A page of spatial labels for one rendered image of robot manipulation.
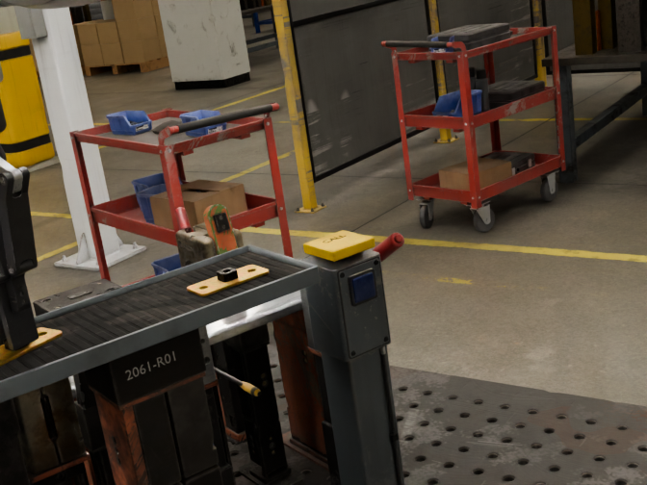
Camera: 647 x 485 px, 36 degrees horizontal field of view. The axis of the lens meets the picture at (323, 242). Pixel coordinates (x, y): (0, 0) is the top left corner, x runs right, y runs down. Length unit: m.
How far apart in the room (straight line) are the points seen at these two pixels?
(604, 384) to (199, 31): 8.80
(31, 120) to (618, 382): 6.09
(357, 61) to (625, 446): 4.78
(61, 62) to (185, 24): 6.50
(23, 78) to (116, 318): 7.46
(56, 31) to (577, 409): 3.98
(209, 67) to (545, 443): 10.14
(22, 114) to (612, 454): 7.24
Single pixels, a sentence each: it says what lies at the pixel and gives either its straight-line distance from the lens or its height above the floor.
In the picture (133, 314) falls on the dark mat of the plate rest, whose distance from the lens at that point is 1.01.
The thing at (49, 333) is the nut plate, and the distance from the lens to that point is 1.00.
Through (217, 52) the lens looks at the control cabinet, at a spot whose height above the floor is 0.41.
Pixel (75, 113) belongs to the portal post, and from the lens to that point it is 5.25.
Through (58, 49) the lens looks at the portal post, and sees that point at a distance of 5.21.
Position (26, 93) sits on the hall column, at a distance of 8.44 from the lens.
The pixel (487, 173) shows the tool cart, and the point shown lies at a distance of 4.92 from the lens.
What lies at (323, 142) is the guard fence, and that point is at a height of 0.34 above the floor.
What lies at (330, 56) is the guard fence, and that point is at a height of 0.81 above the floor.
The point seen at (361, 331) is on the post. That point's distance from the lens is 1.13.
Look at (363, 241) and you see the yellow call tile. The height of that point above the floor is 1.16.
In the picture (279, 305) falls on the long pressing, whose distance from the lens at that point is 1.40.
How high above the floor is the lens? 1.49
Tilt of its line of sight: 17 degrees down
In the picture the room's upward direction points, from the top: 8 degrees counter-clockwise
